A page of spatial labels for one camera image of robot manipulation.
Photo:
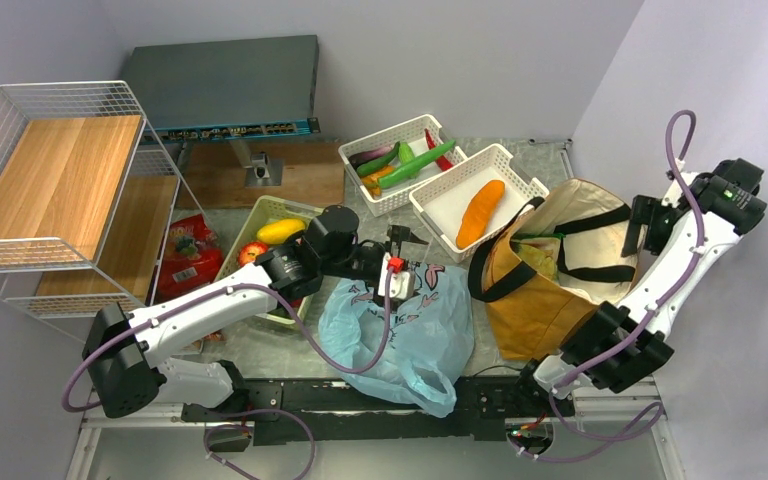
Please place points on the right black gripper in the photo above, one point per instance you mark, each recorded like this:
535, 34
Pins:
645, 211

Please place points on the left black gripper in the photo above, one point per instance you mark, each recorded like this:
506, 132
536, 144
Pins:
397, 236

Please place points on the yellow toy lemon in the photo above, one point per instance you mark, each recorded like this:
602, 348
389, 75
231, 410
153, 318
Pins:
278, 232

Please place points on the red toy apple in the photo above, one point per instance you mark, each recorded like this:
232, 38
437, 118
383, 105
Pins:
250, 251

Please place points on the long green toy pepper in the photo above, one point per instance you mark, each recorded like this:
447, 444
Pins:
404, 173

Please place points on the green toy vegetable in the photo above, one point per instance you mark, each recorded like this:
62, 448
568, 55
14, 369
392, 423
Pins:
379, 163

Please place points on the yellow canvas tote bag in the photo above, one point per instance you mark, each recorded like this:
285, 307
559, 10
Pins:
532, 314

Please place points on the blue printed plastic grocery bag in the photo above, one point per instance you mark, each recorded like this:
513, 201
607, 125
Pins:
414, 356

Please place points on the orange toy carrot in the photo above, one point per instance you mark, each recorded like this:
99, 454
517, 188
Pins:
479, 213

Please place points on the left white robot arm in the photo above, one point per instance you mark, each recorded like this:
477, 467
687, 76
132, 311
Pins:
129, 362

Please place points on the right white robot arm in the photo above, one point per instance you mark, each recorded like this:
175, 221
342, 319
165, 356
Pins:
699, 219

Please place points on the light green plastic basket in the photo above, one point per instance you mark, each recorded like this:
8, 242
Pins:
266, 210

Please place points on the orange toy ginger root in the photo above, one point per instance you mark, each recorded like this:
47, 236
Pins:
372, 182

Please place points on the purple toy eggplant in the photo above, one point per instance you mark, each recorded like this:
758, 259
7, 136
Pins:
361, 158

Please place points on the green toy cucumber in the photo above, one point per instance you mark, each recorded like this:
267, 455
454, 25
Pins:
405, 154

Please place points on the empty white plastic basket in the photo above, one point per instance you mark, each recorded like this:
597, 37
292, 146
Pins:
441, 202

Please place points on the red snack packet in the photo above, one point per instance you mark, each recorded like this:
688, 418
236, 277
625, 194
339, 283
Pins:
192, 258

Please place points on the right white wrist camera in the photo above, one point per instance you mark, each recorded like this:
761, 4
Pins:
674, 193

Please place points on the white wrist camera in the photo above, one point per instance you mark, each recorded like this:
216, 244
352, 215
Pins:
674, 193
397, 279

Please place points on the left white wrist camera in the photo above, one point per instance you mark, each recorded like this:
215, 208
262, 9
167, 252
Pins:
397, 279

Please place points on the grey metal camera stand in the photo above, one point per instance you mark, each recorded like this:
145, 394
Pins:
262, 170

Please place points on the grey network switch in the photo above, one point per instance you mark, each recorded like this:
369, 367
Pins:
227, 90

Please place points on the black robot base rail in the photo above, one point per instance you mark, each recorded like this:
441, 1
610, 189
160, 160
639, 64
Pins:
486, 406

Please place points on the white wire shelf rack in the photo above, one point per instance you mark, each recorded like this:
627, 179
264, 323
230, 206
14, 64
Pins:
87, 196

